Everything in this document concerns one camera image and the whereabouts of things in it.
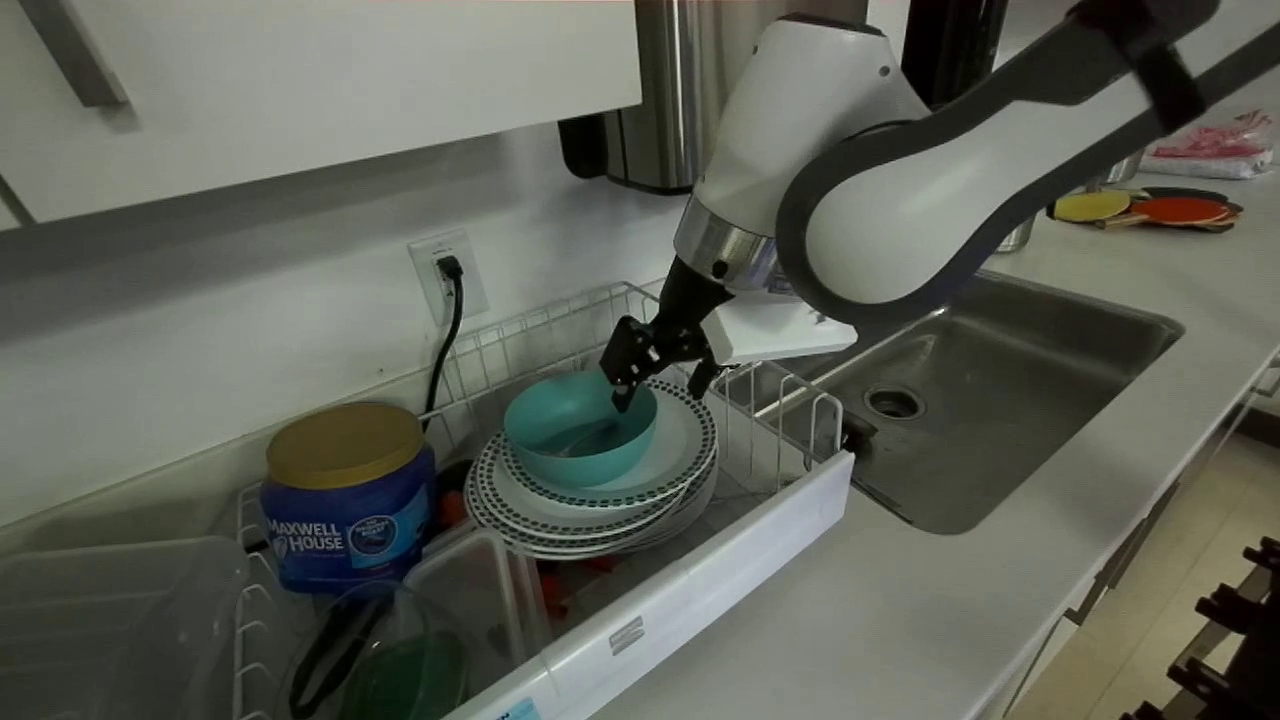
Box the blue coffee canister tan lid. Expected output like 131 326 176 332
255 395 439 600

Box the white upper cabinet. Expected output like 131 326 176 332
0 0 648 233

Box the sink drain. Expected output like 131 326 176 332
863 385 922 419

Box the red and yellow object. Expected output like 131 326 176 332
1132 187 1244 235

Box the yellow sponge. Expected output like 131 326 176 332
1047 185 1138 229

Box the large clear plastic container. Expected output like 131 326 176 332
0 531 252 720

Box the stainless steel sink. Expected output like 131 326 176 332
772 273 1188 540

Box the green plastic dish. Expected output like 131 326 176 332
336 633 470 720

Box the black wall dispenser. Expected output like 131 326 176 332
901 0 1012 112

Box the pink and white package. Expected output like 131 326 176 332
1135 107 1280 185

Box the teal blue bowl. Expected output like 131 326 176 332
498 369 663 492

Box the stainless paper towel dispenser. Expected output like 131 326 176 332
550 0 772 201

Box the black rack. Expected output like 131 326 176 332
1123 531 1280 720

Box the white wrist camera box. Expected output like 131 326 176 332
702 293 859 374

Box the black utensil handle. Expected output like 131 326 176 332
282 598 391 720

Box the small clear plastic container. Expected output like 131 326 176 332
391 528 550 697

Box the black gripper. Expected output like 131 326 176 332
594 258 736 415

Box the white wire dish rack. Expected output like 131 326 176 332
233 275 851 720

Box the white dish rack drain tray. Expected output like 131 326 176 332
443 454 857 720

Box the white plate with dotted rim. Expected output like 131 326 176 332
474 424 722 540
490 381 721 516
460 454 721 564

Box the black power cable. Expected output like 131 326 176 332
415 252 466 419

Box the white wall outlet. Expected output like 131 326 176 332
402 233 490 332

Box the grey cabinet handle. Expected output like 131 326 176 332
0 0 134 129

